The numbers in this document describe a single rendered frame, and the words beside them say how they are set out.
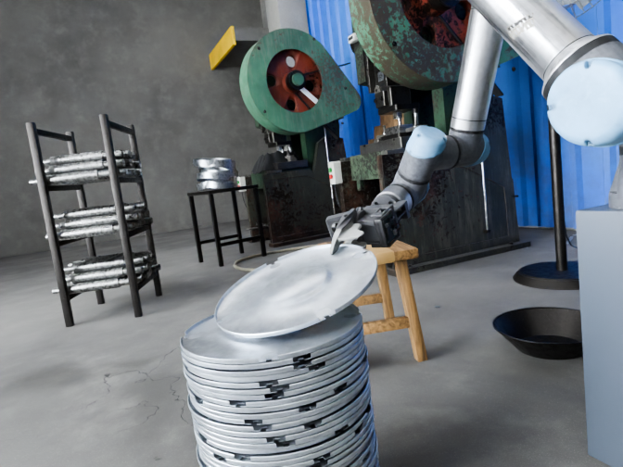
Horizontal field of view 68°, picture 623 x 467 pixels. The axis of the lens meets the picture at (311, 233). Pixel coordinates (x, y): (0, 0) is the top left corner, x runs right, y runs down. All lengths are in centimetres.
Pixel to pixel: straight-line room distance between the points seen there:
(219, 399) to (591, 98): 65
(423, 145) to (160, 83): 648
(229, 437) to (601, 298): 63
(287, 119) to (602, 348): 321
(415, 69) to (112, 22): 570
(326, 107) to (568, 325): 290
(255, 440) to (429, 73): 195
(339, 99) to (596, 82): 345
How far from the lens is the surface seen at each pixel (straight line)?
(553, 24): 82
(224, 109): 741
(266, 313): 75
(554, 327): 160
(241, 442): 69
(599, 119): 74
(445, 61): 242
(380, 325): 135
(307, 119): 391
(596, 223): 89
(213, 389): 68
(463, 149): 109
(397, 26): 231
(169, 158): 715
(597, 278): 91
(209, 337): 76
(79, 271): 250
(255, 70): 380
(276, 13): 627
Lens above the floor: 56
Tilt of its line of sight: 7 degrees down
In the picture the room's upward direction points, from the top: 7 degrees counter-clockwise
